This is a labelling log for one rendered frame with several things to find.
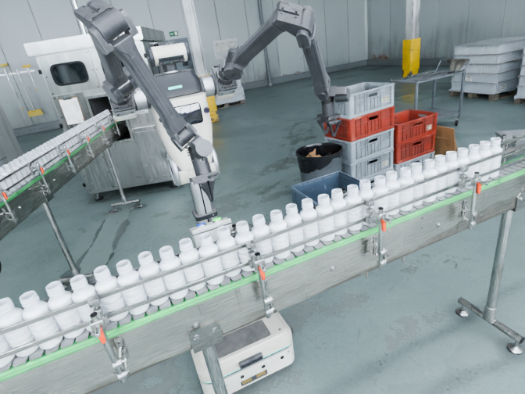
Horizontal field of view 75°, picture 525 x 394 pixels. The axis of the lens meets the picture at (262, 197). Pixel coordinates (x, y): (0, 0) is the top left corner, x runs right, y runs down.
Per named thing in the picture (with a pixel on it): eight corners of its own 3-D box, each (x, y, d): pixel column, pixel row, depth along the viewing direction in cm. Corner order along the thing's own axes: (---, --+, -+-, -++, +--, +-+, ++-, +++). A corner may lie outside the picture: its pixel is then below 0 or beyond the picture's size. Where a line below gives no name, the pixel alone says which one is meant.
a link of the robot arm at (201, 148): (187, 123, 120) (169, 140, 117) (195, 116, 109) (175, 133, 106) (211, 150, 123) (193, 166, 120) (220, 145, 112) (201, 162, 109)
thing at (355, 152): (351, 164, 334) (351, 142, 324) (324, 156, 367) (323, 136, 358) (394, 148, 359) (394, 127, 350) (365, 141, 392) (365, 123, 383)
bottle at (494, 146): (486, 179, 145) (491, 141, 138) (479, 173, 151) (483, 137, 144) (501, 177, 145) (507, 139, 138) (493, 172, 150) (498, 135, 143)
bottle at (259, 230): (276, 261, 113) (270, 217, 106) (260, 267, 111) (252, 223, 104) (269, 252, 118) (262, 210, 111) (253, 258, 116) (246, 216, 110)
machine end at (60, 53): (119, 166, 606) (79, 44, 523) (192, 154, 610) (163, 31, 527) (87, 204, 461) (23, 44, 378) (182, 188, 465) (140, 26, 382)
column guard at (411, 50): (410, 81, 969) (412, 39, 924) (399, 80, 1003) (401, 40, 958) (420, 79, 982) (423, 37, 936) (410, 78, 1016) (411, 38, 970)
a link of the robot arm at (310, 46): (296, 5, 113) (291, 34, 110) (314, 4, 111) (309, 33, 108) (318, 80, 152) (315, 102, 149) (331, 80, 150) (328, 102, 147)
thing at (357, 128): (351, 142, 325) (350, 119, 316) (323, 136, 358) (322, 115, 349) (395, 127, 350) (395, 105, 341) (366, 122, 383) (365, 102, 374)
